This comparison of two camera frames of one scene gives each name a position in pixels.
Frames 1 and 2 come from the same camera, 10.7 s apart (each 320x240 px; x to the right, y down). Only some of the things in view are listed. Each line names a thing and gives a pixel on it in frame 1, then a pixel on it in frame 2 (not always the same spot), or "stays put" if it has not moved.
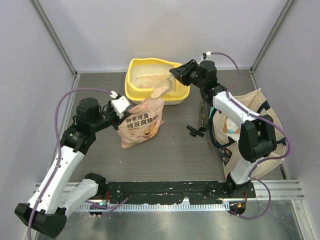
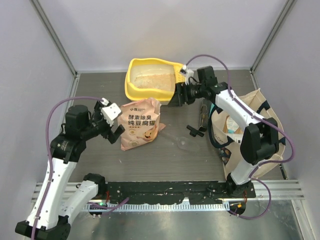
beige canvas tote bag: [228, 142] stays put
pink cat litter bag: [142, 122] stays put
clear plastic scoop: [162, 88] to [185, 144]
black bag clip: [193, 132] stays put
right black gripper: [182, 72] to [178, 100]
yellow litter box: [143, 75] stays put
